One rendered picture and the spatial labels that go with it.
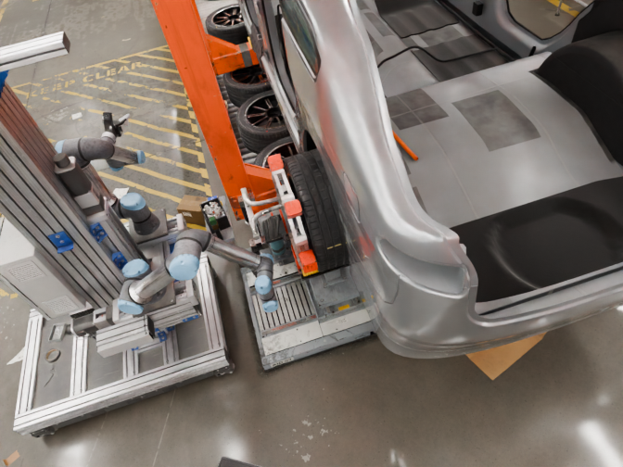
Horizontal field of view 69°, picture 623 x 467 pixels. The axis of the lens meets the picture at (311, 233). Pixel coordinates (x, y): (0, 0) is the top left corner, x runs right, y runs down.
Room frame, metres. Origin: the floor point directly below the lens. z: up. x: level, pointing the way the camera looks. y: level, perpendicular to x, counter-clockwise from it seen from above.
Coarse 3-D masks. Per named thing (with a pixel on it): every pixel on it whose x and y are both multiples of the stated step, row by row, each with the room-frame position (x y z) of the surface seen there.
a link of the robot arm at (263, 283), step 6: (258, 276) 1.27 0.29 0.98; (264, 276) 1.24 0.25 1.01; (270, 276) 1.26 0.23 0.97; (258, 282) 1.22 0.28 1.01; (264, 282) 1.21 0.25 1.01; (270, 282) 1.21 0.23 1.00; (258, 288) 1.19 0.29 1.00; (264, 288) 1.18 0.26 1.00; (270, 288) 1.19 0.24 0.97; (264, 294) 1.18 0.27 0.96; (270, 294) 1.19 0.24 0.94; (264, 300) 1.18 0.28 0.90
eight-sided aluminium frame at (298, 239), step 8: (272, 176) 1.94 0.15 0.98; (280, 176) 1.78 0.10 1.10; (280, 184) 1.70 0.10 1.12; (288, 184) 1.69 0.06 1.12; (280, 192) 1.65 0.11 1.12; (288, 192) 1.64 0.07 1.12; (288, 200) 1.59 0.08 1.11; (296, 232) 1.81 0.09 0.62; (304, 232) 1.47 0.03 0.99; (296, 240) 1.45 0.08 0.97; (304, 240) 1.44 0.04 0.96; (296, 248) 1.68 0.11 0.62; (304, 248) 1.67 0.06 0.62
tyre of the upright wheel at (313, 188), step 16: (288, 160) 1.83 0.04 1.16; (304, 160) 1.78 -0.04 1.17; (320, 160) 1.76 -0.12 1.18; (304, 176) 1.67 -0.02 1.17; (320, 176) 1.65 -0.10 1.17; (304, 192) 1.58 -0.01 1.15; (320, 192) 1.57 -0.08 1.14; (304, 208) 1.52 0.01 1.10; (320, 208) 1.51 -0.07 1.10; (336, 208) 1.50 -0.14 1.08; (320, 224) 1.46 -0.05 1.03; (336, 224) 1.45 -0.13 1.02; (320, 240) 1.42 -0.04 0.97; (336, 240) 1.42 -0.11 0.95; (320, 256) 1.39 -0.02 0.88; (336, 256) 1.41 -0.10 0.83
